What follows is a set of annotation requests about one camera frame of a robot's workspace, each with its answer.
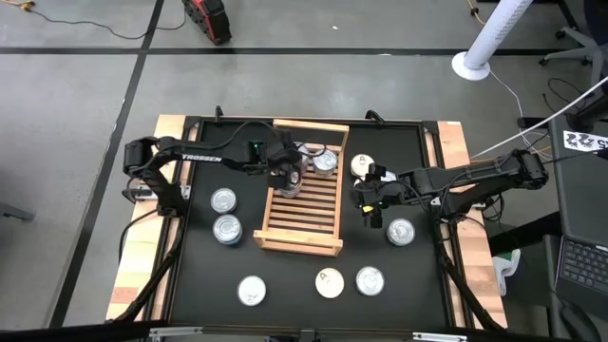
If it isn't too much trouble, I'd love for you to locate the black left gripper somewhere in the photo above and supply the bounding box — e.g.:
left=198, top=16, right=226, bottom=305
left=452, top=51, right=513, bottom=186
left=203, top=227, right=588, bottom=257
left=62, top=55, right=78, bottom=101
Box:
left=264, top=130, right=308, bottom=190

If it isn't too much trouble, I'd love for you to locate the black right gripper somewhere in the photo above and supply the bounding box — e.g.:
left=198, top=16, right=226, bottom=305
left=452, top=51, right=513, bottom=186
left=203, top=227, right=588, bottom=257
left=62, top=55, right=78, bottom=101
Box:
left=351, top=163, right=417, bottom=230

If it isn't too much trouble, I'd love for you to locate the gold lid tuna can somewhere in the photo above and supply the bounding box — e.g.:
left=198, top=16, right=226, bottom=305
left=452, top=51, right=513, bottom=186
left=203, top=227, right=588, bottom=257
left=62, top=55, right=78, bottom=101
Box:
left=278, top=169, right=304, bottom=200

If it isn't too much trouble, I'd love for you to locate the pale gold lid can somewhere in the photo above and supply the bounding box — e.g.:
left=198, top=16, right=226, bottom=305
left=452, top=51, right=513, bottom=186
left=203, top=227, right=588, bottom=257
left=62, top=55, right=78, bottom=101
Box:
left=350, top=153, right=376, bottom=179

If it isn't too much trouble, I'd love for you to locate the teal blue tuna can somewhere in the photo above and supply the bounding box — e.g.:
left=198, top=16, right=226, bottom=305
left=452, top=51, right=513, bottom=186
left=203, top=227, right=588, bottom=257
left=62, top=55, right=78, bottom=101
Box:
left=212, top=214, right=244, bottom=246
left=312, top=148, right=339, bottom=178

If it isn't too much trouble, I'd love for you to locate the wooden slatted shelf rack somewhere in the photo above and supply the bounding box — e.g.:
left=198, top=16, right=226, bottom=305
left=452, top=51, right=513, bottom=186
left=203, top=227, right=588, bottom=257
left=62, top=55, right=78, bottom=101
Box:
left=252, top=118, right=351, bottom=258

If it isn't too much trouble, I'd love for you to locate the white lid tuna can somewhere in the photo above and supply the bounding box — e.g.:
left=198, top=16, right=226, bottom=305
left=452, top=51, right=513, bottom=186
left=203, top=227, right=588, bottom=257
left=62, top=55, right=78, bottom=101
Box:
left=236, top=275, right=268, bottom=308
left=313, top=267, right=346, bottom=300

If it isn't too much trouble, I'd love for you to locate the white green bag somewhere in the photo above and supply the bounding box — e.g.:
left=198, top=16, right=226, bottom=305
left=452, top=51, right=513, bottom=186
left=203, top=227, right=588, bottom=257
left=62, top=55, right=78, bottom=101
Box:
left=491, top=247, right=523, bottom=298

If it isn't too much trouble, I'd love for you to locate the white tower fan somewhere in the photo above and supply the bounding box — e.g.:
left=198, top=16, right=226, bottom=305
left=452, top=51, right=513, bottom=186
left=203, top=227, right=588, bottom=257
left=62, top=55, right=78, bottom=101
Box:
left=450, top=0, right=536, bottom=82

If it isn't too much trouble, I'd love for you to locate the red black floor device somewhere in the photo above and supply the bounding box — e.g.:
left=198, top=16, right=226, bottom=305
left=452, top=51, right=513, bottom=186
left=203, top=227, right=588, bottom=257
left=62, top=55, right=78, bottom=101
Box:
left=182, top=0, right=234, bottom=47

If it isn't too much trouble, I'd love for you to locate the white printed marker sheet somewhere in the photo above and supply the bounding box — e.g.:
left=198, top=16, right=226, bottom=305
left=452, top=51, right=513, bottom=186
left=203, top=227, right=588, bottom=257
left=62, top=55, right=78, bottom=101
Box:
left=562, top=130, right=608, bottom=154

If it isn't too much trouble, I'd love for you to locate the black laptop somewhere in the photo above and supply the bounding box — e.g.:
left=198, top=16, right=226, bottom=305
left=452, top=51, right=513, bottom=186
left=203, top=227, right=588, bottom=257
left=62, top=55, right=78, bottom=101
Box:
left=554, top=235, right=608, bottom=314

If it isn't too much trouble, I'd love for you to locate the grey office chair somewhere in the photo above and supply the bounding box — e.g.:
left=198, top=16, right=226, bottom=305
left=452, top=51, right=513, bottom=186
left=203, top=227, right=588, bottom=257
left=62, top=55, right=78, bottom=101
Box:
left=539, top=0, right=608, bottom=89

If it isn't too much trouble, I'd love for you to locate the grey metal foot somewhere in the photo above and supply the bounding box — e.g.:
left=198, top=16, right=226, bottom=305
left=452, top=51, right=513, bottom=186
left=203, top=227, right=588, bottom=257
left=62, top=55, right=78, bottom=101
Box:
left=0, top=201, right=37, bottom=223

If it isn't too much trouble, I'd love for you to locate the black cable sleeve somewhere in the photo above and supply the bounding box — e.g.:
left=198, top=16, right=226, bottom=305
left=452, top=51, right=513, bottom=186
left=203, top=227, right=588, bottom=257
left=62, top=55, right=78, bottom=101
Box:
left=434, top=222, right=507, bottom=333
left=111, top=222, right=186, bottom=325

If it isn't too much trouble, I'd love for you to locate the silver metal bracket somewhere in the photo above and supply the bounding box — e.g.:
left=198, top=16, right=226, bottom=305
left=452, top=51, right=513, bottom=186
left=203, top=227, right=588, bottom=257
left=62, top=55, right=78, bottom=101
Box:
left=148, top=325, right=204, bottom=339
left=411, top=332, right=469, bottom=342

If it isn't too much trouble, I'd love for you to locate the thin white fan cable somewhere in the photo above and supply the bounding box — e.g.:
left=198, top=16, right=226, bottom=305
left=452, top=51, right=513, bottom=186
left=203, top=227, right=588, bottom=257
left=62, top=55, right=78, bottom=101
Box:
left=487, top=69, right=552, bottom=162

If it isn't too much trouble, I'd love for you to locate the thick white cable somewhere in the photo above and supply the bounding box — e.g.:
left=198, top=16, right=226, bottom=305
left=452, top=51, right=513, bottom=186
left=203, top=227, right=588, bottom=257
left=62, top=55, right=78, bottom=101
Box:
left=469, top=75, right=608, bottom=162

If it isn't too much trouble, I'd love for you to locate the black floor cable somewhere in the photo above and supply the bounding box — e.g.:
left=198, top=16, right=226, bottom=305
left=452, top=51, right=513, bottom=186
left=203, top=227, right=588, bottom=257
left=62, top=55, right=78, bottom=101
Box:
left=28, top=5, right=187, bottom=42

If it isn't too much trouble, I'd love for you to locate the yellow cable plug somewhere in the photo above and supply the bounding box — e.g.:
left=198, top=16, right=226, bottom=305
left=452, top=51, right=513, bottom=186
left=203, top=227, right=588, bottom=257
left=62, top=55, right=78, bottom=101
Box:
left=0, top=0, right=37, bottom=13

